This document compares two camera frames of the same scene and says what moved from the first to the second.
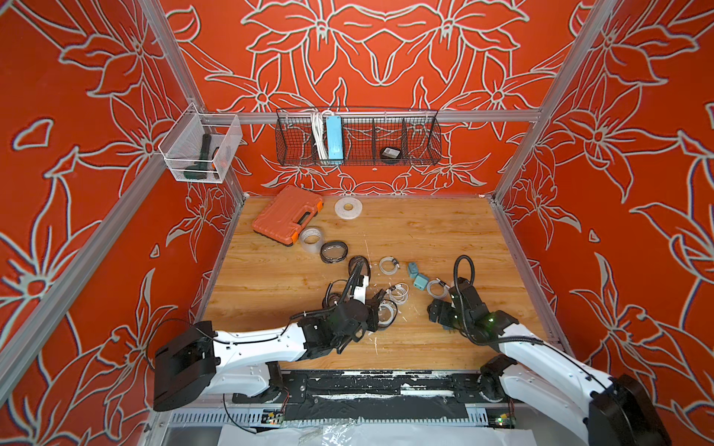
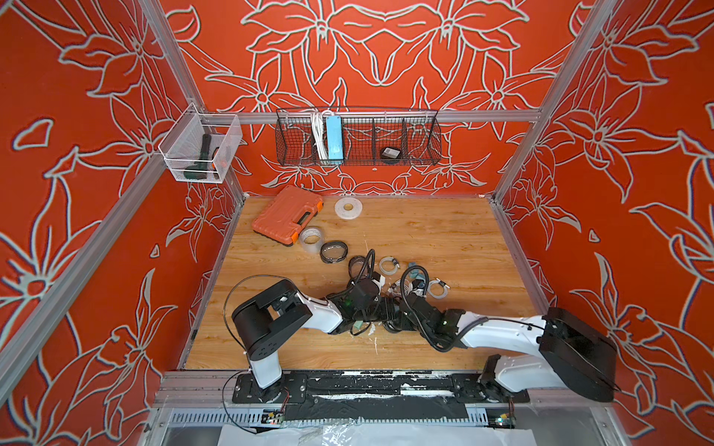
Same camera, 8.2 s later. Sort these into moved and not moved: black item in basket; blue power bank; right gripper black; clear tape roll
Moved: right gripper black
Not moved: clear tape roll; black item in basket; blue power bank
